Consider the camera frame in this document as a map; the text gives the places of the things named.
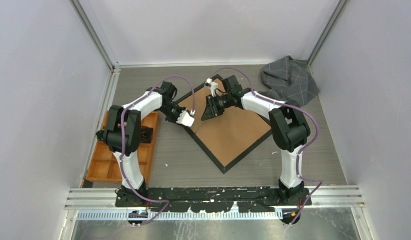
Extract purple cable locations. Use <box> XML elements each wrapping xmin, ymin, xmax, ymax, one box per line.
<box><xmin>119</xmin><ymin>75</ymin><xmax>197</xmax><ymax>227</ymax></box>
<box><xmin>212</xmin><ymin>67</ymin><xmax>323</xmax><ymax>227</ymax></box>

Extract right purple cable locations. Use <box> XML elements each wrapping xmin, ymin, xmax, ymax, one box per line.
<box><xmin>212</xmin><ymin>67</ymin><xmax>323</xmax><ymax>227</ymax></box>

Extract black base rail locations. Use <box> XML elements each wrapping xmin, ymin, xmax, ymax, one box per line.
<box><xmin>115</xmin><ymin>186</ymin><xmax>309</xmax><ymax>213</ymax></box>

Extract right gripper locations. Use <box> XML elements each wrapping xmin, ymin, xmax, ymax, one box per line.
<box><xmin>201</xmin><ymin>93</ymin><xmax>232</xmax><ymax>122</ymax></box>

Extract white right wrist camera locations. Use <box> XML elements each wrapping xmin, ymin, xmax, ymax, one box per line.
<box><xmin>204</xmin><ymin>78</ymin><xmax>219</xmax><ymax>97</ymax></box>

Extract grey checked cloth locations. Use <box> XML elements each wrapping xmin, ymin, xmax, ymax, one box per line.
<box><xmin>260</xmin><ymin>55</ymin><xmax>320</xmax><ymax>107</ymax></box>

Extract black picture frame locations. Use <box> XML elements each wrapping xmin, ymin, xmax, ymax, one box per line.
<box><xmin>176</xmin><ymin>84</ymin><xmax>272</xmax><ymax>174</ymax></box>

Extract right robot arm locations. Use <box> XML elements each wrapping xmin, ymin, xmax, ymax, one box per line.
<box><xmin>201</xmin><ymin>75</ymin><xmax>311</xmax><ymax>206</ymax></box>

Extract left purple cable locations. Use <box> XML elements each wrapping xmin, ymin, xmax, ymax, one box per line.
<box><xmin>119</xmin><ymin>75</ymin><xmax>197</xmax><ymax>227</ymax></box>

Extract orange wooden divided tray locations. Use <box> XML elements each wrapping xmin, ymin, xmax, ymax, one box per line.
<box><xmin>85</xmin><ymin>111</ymin><xmax>160</xmax><ymax>183</ymax></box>

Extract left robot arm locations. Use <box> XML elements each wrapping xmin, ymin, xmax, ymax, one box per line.
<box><xmin>100</xmin><ymin>81</ymin><xmax>196</xmax><ymax>207</ymax></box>

